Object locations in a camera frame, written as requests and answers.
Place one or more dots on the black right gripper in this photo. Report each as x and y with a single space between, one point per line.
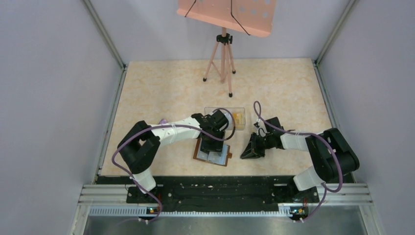
253 150

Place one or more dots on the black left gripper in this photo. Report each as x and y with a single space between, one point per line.
216 147

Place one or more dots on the brown leather card holder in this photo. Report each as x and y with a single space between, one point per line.
214 158

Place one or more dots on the clear plastic card box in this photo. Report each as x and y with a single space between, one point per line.
228 114

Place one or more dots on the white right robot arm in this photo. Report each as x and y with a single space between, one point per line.
330 153

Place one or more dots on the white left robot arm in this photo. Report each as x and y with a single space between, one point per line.
139 147

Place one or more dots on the purple glitter microphone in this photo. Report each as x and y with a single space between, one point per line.
163 121

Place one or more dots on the pink music stand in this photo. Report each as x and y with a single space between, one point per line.
252 17

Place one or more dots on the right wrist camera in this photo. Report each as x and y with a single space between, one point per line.
260 131

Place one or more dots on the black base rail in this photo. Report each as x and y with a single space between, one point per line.
222 194

